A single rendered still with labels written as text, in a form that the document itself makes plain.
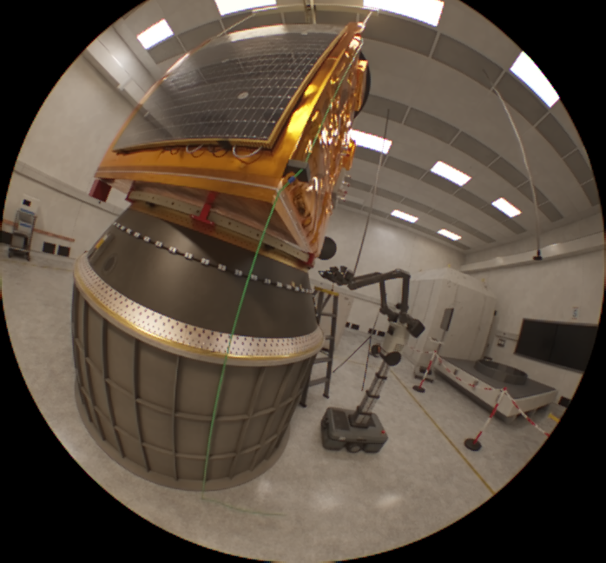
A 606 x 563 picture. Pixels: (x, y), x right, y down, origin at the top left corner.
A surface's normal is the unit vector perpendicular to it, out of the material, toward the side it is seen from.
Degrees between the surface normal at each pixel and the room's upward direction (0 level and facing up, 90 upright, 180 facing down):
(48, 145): 90
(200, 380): 90
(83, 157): 90
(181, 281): 62
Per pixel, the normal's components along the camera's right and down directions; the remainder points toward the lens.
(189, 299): 0.48, -0.41
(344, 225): -0.09, -0.13
